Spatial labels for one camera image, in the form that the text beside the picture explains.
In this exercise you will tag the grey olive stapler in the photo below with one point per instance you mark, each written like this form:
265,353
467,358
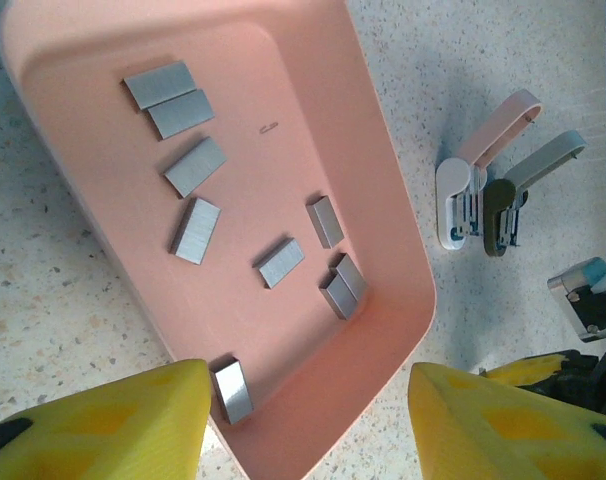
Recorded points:
498,200

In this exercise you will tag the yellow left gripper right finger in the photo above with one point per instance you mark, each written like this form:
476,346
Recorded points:
508,435

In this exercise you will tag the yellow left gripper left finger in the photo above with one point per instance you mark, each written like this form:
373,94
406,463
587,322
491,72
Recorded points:
93,435

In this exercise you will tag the silver staple strip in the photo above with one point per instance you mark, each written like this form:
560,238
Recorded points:
281,263
160,84
326,221
197,166
353,272
197,231
233,392
182,114
340,297

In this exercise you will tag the pink plastic tray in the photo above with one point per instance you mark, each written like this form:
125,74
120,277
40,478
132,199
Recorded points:
283,125

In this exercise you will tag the pink white stapler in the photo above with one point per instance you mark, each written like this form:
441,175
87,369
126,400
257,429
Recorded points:
453,185

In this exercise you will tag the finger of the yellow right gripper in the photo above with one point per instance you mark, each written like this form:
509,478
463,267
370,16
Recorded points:
533,372

